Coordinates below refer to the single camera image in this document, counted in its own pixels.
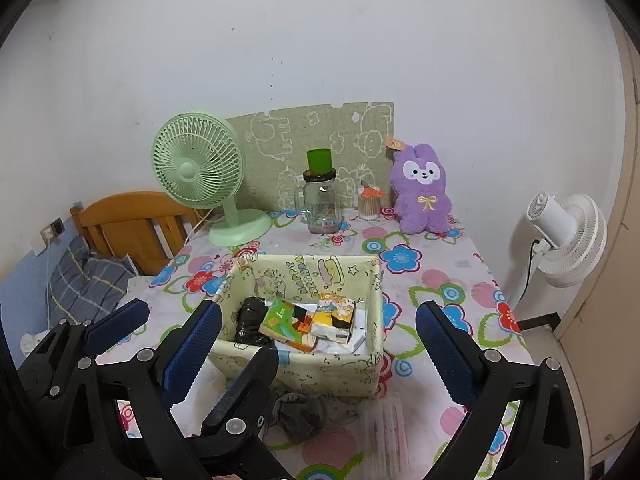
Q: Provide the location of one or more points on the beige cabinet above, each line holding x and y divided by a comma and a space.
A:
615, 310

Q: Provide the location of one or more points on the glass mug jar green lid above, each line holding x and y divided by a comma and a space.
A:
320, 210

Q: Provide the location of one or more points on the yellow cartoon fabric box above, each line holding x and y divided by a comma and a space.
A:
325, 375

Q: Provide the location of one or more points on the floral tablecloth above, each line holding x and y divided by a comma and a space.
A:
425, 260

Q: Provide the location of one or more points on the cotton swab jar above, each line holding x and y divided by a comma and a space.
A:
370, 207

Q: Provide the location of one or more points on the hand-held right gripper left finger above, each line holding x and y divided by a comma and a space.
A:
196, 347

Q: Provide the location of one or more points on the green cartoon tissue pack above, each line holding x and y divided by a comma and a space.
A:
280, 322

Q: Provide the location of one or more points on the white standing fan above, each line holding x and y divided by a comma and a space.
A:
570, 240

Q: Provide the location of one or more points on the green desk fan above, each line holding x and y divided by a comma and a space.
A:
192, 165

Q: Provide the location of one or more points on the grey plaid pillow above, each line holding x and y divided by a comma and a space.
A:
85, 285

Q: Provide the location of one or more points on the wooden chair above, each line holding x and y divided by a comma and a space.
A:
125, 235

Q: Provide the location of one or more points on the green patterned board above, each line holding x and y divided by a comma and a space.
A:
300, 130

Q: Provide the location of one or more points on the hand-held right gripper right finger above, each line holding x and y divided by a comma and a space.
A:
442, 347

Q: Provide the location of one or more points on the black plastic bag roll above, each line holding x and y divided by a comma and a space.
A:
250, 320

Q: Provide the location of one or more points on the crumpled white cloth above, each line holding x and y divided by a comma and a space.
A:
32, 345

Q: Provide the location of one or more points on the grey sock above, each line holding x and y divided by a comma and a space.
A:
300, 417

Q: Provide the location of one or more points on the purple plush bunny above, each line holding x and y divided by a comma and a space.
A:
422, 200

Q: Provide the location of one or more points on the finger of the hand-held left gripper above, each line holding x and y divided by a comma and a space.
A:
245, 390
120, 320

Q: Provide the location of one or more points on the white plastic packet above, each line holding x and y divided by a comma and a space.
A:
357, 335

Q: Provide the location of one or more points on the wall power socket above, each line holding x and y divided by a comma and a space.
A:
52, 230

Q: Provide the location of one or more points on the translucent beige packet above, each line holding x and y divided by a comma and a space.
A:
385, 430

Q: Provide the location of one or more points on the white blanket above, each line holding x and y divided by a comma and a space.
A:
145, 282

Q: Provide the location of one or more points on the yellow cartoon tissue pack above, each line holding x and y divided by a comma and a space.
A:
332, 322

